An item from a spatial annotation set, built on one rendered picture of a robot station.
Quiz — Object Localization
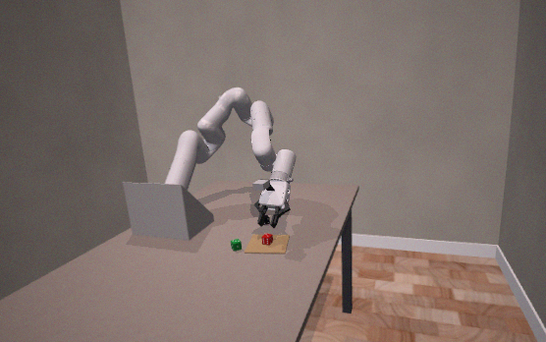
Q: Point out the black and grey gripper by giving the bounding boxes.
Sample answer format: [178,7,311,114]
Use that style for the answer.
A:
[254,178,291,228]

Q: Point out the tan flat mat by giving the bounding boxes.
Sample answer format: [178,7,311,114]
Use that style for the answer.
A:
[245,235,290,254]

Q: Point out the red die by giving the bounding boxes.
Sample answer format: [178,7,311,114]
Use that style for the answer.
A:
[262,233,273,245]

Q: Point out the green die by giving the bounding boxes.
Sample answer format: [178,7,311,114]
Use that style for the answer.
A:
[231,239,242,251]

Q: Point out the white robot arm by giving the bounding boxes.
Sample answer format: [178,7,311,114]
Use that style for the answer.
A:
[165,87,296,190]

